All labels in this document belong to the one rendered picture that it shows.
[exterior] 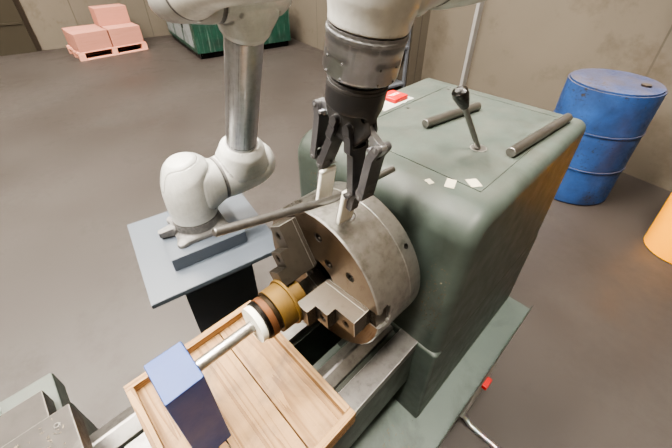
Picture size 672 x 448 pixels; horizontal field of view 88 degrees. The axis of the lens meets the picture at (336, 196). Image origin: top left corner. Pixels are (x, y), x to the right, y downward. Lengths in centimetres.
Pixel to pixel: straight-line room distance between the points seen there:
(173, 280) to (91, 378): 96
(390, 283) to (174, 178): 77
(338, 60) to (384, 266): 36
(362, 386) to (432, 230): 38
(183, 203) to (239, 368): 56
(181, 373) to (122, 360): 150
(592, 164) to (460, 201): 240
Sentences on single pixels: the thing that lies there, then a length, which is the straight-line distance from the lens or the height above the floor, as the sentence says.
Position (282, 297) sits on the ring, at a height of 112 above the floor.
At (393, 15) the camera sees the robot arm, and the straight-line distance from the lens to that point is 37.
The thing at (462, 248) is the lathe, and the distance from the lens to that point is 65.
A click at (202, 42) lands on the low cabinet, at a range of 647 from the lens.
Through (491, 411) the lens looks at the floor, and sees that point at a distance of 188.
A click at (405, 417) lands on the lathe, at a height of 54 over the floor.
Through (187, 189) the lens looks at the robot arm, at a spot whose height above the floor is 101.
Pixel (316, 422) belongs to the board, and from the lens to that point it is 80.
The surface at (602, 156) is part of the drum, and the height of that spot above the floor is 43.
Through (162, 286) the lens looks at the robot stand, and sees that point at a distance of 126.
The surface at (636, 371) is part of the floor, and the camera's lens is 230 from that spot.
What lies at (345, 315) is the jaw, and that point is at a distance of 64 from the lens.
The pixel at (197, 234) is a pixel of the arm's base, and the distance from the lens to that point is 127.
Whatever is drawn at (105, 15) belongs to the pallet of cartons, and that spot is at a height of 55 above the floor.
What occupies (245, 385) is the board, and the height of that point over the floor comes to 89.
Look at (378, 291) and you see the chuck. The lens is 61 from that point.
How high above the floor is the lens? 163
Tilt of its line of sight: 37 degrees down
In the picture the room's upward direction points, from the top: straight up
